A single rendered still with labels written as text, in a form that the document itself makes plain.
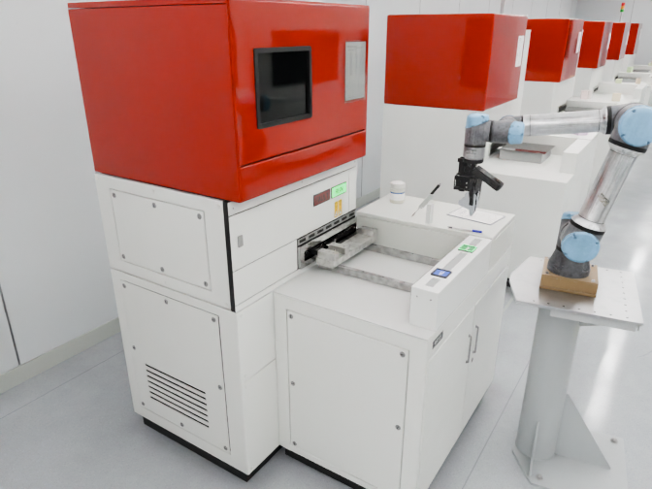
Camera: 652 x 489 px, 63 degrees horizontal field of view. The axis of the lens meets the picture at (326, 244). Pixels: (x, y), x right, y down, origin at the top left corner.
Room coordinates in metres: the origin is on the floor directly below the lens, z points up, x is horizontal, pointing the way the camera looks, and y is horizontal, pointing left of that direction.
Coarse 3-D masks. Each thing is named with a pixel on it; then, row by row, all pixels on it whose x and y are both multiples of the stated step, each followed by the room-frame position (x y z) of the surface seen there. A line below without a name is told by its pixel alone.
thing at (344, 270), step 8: (336, 272) 1.95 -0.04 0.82; (344, 272) 1.93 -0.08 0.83; (352, 272) 1.91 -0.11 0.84; (360, 272) 1.89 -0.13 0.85; (368, 272) 1.89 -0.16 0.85; (368, 280) 1.87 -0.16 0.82; (376, 280) 1.85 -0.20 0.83; (384, 280) 1.83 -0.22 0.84; (392, 280) 1.82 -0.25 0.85; (400, 280) 1.81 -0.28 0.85; (400, 288) 1.80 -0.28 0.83; (408, 288) 1.78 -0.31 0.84
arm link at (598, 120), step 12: (612, 108) 1.82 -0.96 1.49; (516, 120) 1.91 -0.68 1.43; (528, 120) 1.90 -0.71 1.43; (540, 120) 1.88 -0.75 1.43; (552, 120) 1.87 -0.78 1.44; (564, 120) 1.86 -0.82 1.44; (576, 120) 1.84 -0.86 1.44; (588, 120) 1.83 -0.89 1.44; (600, 120) 1.82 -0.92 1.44; (612, 120) 1.79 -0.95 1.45; (528, 132) 1.90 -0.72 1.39; (540, 132) 1.88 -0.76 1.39; (552, 132) 1.87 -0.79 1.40; (564, 132) 1.86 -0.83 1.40; (576, 132) 1.85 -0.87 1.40; (588, 132) 1.85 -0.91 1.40
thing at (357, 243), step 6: (360, 234) 2.23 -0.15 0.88; (348, 240) 2.16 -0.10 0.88; (354, 240) 2.16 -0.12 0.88; (360, 240) 2.16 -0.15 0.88; (366, 240) 2.16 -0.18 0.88; (372, 240) 2.19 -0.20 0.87; (354, 246) 2.08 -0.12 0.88; (360, 246) 2.10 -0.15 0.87; (366, 246) 2.14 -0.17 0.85; (348, 252) 2.02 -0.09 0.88; (354, 252) 2.06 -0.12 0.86; (318, 258) 1.96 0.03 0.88; (342, 258) 1.98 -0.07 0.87; (318, 264) 1.96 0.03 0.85; (324, 264) 1.94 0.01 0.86; (330, 264) 1.93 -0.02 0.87; (336, 264) 1.94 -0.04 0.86
